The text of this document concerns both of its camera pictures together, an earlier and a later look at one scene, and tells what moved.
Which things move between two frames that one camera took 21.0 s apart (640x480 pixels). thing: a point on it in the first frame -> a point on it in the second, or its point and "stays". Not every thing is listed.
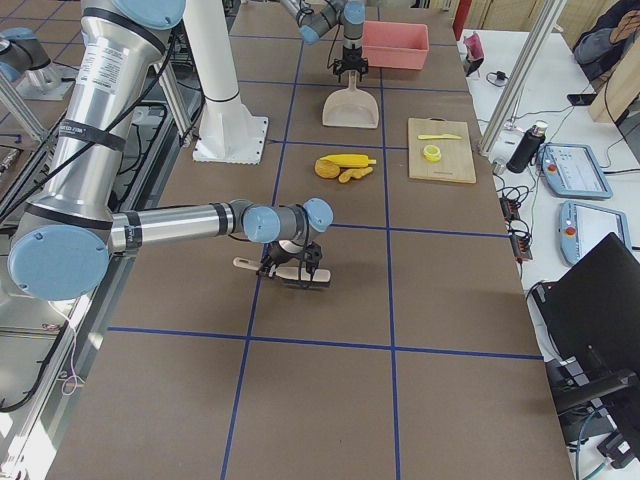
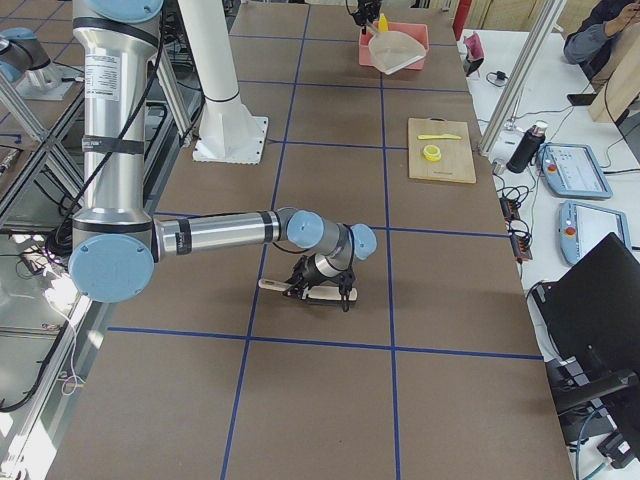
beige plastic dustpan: [350, 107] -> [392, 51]
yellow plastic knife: [439, 136] stays
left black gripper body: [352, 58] -> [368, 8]
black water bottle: [530, 141] stays
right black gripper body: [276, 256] -> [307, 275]
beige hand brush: [291, 275] -> [313, 292]
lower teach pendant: [582, 228] stays
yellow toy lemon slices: [432, 153] stays
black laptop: [591, 313] stays
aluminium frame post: [520, 77] stays
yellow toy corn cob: [349, 160] -> [383, 23]
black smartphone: [581, 99] stays
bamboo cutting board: [440, 150] stays
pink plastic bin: [395, 45] stays
